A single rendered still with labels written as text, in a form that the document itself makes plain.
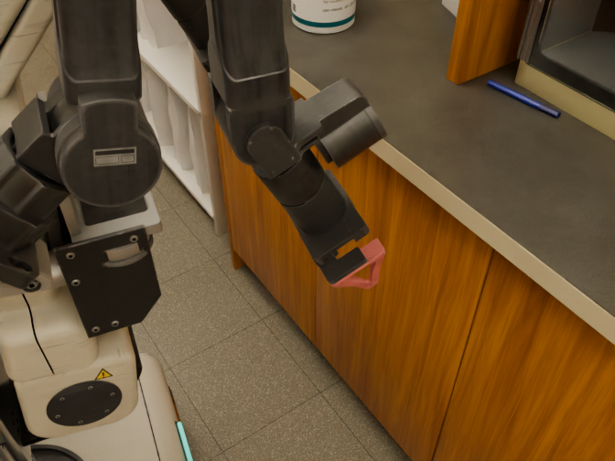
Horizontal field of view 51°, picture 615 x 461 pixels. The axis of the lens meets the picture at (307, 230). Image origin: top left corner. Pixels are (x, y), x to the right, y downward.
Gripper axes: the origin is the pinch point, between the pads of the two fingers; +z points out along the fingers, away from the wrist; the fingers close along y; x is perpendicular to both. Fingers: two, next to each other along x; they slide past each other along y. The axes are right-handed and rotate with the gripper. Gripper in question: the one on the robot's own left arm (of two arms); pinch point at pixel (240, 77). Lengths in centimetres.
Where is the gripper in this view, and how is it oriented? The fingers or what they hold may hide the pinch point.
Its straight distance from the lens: 107.8
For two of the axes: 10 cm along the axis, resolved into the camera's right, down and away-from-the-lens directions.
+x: -8.2, 5.6, 0.7
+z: 4.2, 5.2, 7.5
